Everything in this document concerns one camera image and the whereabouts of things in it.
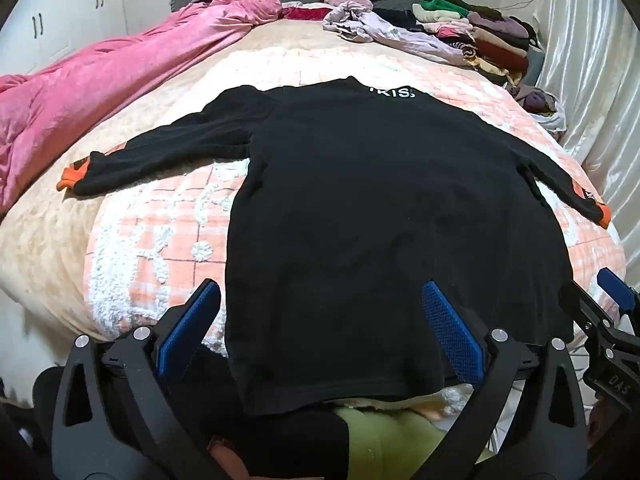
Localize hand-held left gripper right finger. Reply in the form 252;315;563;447
420;280;587;480

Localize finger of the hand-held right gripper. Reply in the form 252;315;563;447
559;280;608;342
596;267;640;331

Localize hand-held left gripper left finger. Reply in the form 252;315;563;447
51;279;236;480

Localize black sweatshirt with orange cuffs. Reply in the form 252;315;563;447
59;76;612;418

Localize white bag of clothes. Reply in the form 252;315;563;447
505;82;568;136

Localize stack of folded clothes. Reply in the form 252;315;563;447
372;0;538;87

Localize person's left hand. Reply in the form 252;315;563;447
209;435;251;480

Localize orange white checkered blanket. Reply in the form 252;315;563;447
82;47;628;361

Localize person's green pants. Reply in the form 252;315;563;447
332;402;497;480

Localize person's black top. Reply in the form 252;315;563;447
187;344;351;480

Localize beige bed sheet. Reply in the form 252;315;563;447
0;17;506;376

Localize white satin curtain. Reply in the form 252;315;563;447
529;0;640;241

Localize grey cushion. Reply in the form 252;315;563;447
526;44;547;87

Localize pink quilt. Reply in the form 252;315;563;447
0;0;283;213

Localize lilac crumpled garment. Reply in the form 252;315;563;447
322;2;468;67

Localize red velvet cloth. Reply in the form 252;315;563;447
281;4;333;22

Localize white wardrobe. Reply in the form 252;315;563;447
0;0;176;78

